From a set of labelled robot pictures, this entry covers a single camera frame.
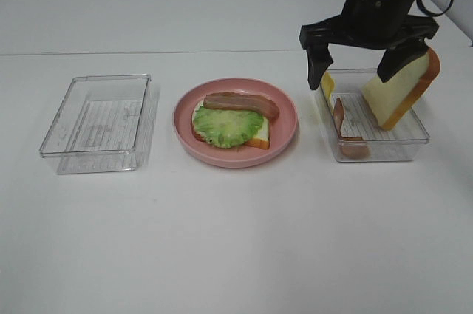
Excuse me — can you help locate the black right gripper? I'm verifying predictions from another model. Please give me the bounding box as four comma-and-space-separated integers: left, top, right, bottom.
299, 0, 438, 91

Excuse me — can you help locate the yellow cheese slice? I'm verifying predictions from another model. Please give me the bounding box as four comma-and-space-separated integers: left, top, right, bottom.
320, 71, 335, 103

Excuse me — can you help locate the bacon strip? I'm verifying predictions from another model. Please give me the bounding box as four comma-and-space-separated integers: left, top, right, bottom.
332, 98, 370, 160
203, 92, 279, 120

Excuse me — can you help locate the bread slice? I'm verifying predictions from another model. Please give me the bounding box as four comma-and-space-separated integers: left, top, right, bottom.
191, 98, 273, 151
361, 48, 440, 131

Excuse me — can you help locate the green lettuce leaf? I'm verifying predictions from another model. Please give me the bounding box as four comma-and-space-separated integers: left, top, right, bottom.
192, 103, 264, 149

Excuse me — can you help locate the upright bread slice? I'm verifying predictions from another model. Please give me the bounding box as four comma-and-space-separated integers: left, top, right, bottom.
361, 48, 440, 131

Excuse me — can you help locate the clear right food container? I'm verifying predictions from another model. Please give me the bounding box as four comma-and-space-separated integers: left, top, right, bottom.
313, 69, 429, 163

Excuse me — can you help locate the clear food container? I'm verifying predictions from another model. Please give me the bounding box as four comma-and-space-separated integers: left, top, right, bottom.
313, 69, 429, 163
39, 74, 160, 175

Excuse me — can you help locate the pink round plate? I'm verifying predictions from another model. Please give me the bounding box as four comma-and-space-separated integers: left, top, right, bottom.
173, 78, 298, 168

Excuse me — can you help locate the clear left food container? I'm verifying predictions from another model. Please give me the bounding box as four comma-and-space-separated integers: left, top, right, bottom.
39, 74, 160, 175

